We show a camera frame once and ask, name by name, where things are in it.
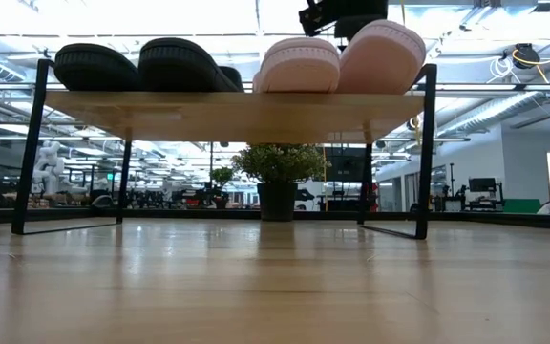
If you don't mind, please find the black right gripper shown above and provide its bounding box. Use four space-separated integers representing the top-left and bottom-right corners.
298 0 390 42

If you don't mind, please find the pink slide sandal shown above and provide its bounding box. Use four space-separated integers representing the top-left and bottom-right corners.
252 36 342 94
335 18 428 96

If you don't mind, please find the black slide sandal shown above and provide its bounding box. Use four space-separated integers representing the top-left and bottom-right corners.
137 36 246 93
53 42 141 92

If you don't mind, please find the green potted plant, black pot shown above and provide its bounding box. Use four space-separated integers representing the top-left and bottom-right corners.
230 142 329 223

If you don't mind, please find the small background potted plant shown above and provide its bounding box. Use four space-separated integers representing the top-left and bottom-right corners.
210 166 235 210

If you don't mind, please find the background monitor workstation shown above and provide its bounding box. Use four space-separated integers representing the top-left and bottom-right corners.
455 176 506 212

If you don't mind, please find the green background block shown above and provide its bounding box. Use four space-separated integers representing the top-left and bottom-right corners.
502 198 542 214

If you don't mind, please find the white robot figure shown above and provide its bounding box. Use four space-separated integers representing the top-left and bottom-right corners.
32 140 66 197

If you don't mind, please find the wooden shelf with black frame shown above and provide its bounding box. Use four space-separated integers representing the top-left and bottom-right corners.
11 57 438 241

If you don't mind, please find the black ceiling cable reel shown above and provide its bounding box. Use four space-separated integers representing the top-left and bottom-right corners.
512 43 542 72

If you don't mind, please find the black aluminium rig frame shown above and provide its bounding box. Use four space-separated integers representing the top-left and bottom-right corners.
0 207 550 231

